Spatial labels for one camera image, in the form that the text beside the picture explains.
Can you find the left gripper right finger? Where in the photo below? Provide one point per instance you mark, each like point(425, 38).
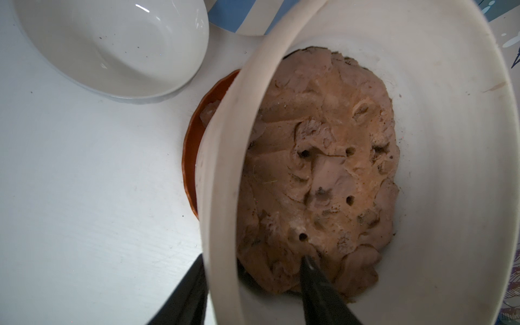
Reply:
point(321, 302)

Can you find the brown pot saucer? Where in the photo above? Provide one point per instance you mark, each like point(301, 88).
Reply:
point(194, 135)

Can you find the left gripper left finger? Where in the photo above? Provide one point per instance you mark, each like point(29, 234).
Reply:
point(188, 302)

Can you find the white oval bowl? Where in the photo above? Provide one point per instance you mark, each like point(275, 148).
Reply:
point(128, 50)

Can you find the white ceramic pot with soil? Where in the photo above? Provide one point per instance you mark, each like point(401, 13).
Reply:
point(380, 138)

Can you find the blue striped plate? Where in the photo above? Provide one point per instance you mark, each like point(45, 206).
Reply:
point(247, 17)

